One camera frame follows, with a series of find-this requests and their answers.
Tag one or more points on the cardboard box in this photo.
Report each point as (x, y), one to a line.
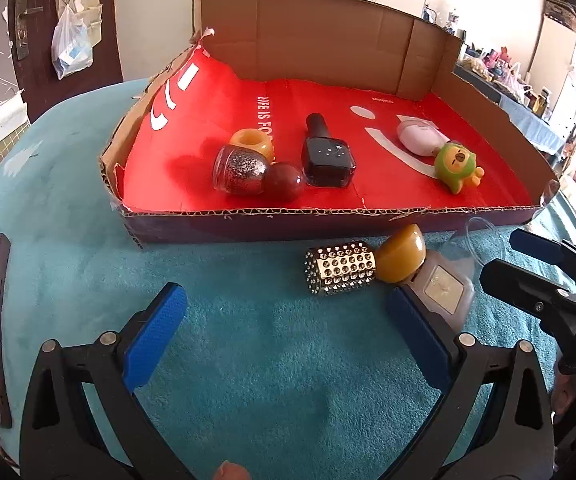
(318, 40)

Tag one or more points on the black nail polish bottle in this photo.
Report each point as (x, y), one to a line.
(328, 160)

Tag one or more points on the white wardrobe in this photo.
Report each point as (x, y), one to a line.
(553, 55)

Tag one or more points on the hanging clear plastic bag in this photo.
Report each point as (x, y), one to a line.
(70, 52)

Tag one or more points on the silver studded cylinder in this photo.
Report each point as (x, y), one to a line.
(340, 267)

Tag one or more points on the brown wooden door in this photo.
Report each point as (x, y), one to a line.
(38, 80)

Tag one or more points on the amber dome lid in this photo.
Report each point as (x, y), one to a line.
(400, 255)

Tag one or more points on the assorted desk clutter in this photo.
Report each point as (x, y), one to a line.
(503, 72)

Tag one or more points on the glitter bottle with red cap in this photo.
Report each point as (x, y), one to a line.
(240, 170)

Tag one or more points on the red paper bag liner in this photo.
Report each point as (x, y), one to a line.
(278, 110)

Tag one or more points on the green cartoon toy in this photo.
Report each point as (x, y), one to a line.
(455, 162)

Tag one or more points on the grey square bottle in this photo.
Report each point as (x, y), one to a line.
(443, 285)

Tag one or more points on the pink earbud case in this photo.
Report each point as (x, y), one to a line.
(418, 140)

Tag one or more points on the clear glass cup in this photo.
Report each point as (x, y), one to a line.
(470, 255)

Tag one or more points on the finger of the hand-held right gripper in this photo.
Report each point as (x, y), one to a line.
(513, 282)
(535, 245)

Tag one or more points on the patterned storage box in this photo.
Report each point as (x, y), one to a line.
(563, 12)

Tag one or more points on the hanging pocket organiser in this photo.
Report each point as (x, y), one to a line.
(90, 15)

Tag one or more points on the person's left hand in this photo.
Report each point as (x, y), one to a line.
(230, 471)

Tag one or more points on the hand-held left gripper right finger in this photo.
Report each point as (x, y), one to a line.
(418, 332)

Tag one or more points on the desk with blue cloth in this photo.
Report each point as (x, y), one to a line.
(533, 127)

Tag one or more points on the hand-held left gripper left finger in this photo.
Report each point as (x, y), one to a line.
(155, 332)

